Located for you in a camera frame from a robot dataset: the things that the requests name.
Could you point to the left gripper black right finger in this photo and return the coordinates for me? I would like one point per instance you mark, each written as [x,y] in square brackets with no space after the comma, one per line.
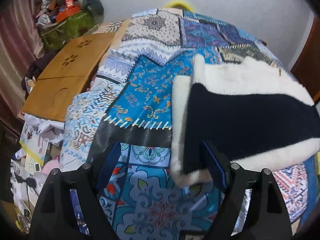
[267,216]

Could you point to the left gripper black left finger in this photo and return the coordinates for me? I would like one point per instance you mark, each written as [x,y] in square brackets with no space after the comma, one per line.
[68,206]

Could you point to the white and black knit sweater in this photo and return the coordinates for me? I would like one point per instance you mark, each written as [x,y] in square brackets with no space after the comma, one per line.
[254,114]

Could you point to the pink plush toy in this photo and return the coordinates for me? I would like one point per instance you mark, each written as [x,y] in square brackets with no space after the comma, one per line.
[52,164]

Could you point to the blue patchwork bedspread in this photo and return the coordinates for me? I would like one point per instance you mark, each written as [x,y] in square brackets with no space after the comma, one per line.
[130,102]

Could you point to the wooden lap desk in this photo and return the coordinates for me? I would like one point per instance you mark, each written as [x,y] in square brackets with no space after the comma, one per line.
[68,74]

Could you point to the brown wooden wardrobe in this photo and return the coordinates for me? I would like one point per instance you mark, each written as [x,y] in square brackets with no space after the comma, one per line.
[306,68]

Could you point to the striped pink curtain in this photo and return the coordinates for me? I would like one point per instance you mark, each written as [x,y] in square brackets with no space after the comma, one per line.
[21,45]

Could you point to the green storage basket with clutter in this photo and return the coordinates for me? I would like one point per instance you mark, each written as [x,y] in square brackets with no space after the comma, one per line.
[59,21]

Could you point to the yellow foam arch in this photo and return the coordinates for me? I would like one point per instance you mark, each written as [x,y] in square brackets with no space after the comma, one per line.
[180,4]

